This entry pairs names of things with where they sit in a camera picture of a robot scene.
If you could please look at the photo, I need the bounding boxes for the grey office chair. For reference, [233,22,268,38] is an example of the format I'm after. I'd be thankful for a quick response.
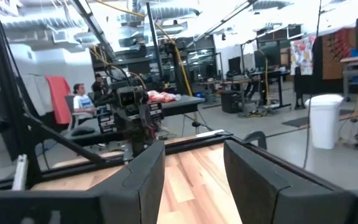
[63,94,78,130]

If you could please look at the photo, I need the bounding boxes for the grey hanging cloth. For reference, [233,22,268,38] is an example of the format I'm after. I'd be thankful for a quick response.
[21,73,54,117]

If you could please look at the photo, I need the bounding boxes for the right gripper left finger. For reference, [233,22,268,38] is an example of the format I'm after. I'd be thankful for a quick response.
[87,139,167,224]

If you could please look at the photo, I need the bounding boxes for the dark floor mat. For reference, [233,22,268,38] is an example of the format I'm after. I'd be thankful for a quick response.
[280,108,356,129]

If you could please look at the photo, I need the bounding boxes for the black office desk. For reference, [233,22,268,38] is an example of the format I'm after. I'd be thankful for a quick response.
[63,95,206,147]

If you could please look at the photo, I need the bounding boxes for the brown wall board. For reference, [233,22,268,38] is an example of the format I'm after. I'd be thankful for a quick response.
[321,29,357,81]

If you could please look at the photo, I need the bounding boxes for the white plastic bin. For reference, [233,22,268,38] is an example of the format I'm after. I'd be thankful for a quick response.
[304,93,344,151]

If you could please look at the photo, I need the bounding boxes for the black hanging cable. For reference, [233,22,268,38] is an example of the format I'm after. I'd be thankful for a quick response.
[301,0,323,169]

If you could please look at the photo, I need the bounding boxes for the white bracket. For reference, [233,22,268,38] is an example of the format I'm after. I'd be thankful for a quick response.
[12,153,29,192]

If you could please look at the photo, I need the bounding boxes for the black clamp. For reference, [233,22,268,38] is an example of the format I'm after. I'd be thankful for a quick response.
[242,130,268,151]

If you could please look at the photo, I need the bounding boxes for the black computer monitor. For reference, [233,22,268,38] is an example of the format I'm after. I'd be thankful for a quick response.
[227,56,242,76]

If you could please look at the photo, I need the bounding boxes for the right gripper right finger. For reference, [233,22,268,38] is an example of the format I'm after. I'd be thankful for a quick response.
[223,139,358,224]

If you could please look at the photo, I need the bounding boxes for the orange snack bag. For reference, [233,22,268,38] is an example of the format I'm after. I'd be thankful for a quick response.
[147,90,182,104]

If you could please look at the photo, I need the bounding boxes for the small black cabinet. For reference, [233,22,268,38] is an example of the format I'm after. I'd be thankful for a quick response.
[220,90,242,114]

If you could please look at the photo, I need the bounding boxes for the colourful patterned cloth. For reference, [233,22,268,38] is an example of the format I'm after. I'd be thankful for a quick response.
[289,35,318,77]

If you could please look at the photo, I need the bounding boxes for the red hanging cloth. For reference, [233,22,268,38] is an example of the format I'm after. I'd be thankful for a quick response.
[44,75,73,126]

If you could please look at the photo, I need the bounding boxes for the person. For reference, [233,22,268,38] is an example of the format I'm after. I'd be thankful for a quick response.
[91,73,110,98]
[72,83,98,121]

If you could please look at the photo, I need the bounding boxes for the long background work desk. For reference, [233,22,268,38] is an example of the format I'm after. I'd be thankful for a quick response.
[196,68,292,110]

